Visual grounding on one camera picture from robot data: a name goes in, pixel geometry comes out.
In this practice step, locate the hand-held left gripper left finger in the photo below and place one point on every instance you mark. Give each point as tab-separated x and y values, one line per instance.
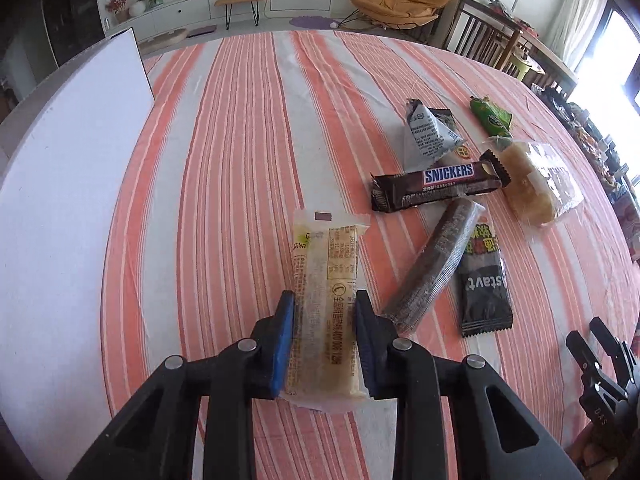
282	345

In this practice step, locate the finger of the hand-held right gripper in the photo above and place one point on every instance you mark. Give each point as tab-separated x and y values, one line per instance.
585	355
607	335

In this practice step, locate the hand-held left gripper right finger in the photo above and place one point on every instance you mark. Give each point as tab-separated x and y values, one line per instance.
365	345

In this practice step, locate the pale yellow cake packet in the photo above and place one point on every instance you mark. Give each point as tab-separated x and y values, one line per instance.
325	270

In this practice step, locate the brown roll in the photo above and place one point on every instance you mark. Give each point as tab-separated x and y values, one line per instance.
435	265

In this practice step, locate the black snack packet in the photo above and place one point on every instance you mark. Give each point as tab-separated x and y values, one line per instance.
482	295

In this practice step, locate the bread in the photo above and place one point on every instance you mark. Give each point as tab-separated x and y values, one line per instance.
530	185

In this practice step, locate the brown chocolate bar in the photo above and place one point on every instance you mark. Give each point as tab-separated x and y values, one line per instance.
440	182

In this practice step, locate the grey triangular snack packet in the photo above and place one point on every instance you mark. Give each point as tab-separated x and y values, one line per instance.
427	135

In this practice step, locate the white cardboard box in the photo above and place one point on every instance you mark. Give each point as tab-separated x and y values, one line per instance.
60	185

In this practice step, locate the cluttered pile of goods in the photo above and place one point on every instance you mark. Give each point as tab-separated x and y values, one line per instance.
600	150

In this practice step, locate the green snack packet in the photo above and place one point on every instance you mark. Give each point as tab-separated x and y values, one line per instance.
492	117

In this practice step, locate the window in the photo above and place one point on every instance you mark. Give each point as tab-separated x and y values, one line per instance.
610	75

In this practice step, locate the green stool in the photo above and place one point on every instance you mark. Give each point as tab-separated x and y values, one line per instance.
525	67

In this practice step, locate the wooden dining table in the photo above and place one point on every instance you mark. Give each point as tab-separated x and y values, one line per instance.
550	55

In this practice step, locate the white curtain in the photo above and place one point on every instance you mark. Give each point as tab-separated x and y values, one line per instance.
575	15

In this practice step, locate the purple floor mat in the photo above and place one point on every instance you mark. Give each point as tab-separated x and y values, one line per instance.
307	22

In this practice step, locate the grey floor scale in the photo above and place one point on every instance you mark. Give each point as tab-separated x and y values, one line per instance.
201	31

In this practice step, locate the beige cat scratcher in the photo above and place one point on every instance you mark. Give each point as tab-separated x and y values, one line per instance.
162	39

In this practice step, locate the wooden dining chair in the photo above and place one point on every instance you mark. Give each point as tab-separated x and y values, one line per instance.
475	30

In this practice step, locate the orange lounge chair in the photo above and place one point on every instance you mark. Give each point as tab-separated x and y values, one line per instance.
395	5

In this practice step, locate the white television cabinet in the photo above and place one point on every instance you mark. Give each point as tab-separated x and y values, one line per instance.
190	10

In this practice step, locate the white round vase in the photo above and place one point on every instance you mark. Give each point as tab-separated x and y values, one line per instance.
137	8

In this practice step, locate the red flower plant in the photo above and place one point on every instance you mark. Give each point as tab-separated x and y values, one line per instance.
117	5

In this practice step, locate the dark glass cabinet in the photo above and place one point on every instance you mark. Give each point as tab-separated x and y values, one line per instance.
70	10

